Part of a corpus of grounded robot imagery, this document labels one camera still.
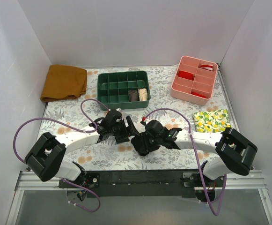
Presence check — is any aluminium frame rail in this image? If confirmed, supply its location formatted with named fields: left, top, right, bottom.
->
left=7, top=170, right=272, bottom=225

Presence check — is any floral patterned table mat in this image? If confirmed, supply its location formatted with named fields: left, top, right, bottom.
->
left=40, top=66, right=229, bottom=171

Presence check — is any black underwear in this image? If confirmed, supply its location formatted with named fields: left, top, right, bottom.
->
left=131, top=134, right=156, bottom=157

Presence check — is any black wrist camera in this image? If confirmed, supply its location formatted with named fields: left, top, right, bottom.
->
left=101, top=108, right=123, bottom=128
left=140, top=117, right=169, bottom=138

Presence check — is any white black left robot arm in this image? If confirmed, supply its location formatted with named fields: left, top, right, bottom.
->
left=24, top=116, right=140, bottom=188

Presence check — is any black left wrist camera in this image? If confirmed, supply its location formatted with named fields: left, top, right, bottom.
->
left=101, top=108, right=123, bottom=128

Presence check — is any brown folded cloth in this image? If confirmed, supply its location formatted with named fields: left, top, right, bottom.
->
left=40, top=65, right=88, bottom=102

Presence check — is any lemon print folded cloth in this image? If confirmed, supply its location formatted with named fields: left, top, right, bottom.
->
left=193, top=109, right=232, bottom=133

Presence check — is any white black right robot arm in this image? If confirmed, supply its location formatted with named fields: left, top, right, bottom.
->
left=145, top=127, right=258, bottom=186

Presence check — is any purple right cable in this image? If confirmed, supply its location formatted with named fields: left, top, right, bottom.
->
left=140, top=107, right=227, bottom=216

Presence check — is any green divided organizer box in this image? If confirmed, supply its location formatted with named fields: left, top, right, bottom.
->
left=97, top=71, right=151, bottom=110

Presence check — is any red white rolled cloth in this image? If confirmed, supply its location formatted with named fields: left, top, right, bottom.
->
left=199, top=64, right=213, bottom=71

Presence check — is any grey rolled underwear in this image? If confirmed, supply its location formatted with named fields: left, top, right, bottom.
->
left=128, top=90, right=139, bottom=102

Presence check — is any pink divided organizer box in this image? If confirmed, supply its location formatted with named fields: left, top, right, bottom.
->
left=171, top=56, right=218, bottom=105

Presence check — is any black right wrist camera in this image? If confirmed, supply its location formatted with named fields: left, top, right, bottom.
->
left=140, top=117, right=169, bottom=138

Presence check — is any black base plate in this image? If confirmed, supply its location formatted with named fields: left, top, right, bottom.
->
left=58, top=170, right=227, bottom=199

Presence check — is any red cloth front compartment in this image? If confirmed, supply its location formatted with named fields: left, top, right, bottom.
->
left=191, top=92, right=207, bottom=98

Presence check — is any beige rolled underwear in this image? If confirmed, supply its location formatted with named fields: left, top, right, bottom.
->
left=138, top=88, right=148, bottom=101

